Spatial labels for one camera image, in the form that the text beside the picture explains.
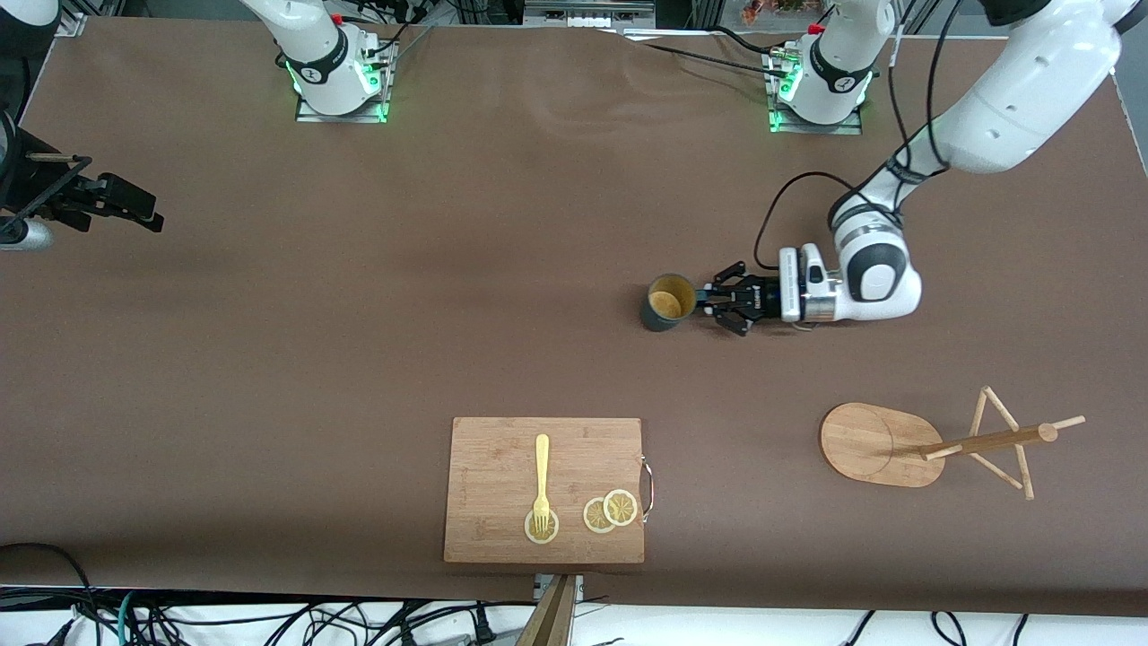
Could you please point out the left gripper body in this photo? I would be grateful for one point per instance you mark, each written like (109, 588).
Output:
(760, 298)

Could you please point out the teal ribbed mug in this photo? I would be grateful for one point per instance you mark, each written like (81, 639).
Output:
(664, 309)

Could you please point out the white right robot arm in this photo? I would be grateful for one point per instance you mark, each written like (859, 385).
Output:
(314, 45)

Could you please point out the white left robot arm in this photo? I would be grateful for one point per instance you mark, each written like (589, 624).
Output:
(1013, 99)

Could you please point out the wooden mug rack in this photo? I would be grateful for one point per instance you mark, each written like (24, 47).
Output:
(874, 444)

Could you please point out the yellow plastic fork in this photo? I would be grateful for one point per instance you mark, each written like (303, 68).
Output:
(542, 467)

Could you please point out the brown table cover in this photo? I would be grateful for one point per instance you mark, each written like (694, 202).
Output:
(359, 404)

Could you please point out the wooden cutting board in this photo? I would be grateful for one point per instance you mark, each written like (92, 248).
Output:
(493, 484)

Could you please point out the lemon slice under fork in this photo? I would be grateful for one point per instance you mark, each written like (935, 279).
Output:
(531, 534)

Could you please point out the grey power strip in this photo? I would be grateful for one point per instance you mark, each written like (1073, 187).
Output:
(587, 11)

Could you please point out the black power plug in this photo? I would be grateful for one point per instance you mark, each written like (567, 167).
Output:
(484, 628)

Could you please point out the aluminium frame profile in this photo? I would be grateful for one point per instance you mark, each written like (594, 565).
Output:
(72, 18)

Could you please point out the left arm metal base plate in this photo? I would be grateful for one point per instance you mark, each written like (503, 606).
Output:
(852, 126)

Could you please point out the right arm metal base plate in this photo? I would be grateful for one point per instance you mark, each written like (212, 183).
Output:
(377, 108)

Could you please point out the wooden post with metal bracket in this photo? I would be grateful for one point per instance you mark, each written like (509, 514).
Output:
(549, 619)

